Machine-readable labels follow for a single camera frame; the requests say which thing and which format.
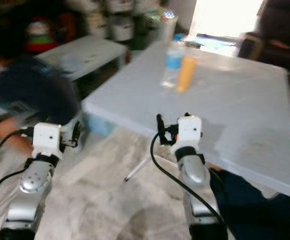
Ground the red and green toy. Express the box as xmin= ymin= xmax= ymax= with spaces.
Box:
xmin=25 ymin=17 xmax=58 ymax=53

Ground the person in dark shirt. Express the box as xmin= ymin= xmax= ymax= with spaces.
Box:
xmin=0 ymin=30 xmax=83 ymax=156

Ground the large white folding table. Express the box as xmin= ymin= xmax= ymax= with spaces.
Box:
xmin=81 ymin=42 xmax=290 ymax=198

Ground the orange juice bottle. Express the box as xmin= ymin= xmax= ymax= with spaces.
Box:
xmin=176 ymin=56 xmax=197 ymax=94

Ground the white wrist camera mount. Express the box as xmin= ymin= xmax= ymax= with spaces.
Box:
xmin=171 ymin=115 xmax=203 ymax=156
xmin=32 ymin=122 xmax=63 ymax=160

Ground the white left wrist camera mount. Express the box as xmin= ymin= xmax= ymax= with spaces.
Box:
xmin=32 ymin=122 xmax=63 ymax=160

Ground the dark armchair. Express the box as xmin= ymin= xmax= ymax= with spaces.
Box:
xmin=237 ymin=0 xmax=290 ymax=71

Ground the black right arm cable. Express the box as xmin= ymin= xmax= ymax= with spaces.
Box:
xmin=151 ymin=134 xmax=226 ymax=227

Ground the white pot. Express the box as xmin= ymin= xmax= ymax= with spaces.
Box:
xmin=110 ymin=17 xmax=135 ymax=42

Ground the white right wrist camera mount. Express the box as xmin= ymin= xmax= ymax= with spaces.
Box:
xmin=171 ymin=115 xmax=203 ymax=156

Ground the long black left arm cable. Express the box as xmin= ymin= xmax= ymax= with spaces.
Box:
xmin=0 ymin=129 xmax=35 ymax=240

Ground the small white table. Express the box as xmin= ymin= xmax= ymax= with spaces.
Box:
xmin=37 ymin=35 xmax=128 ymax=81

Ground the dark blue trouser leg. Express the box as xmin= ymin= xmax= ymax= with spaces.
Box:
xmin=210 ymin=169 xmax=290 ymax=240

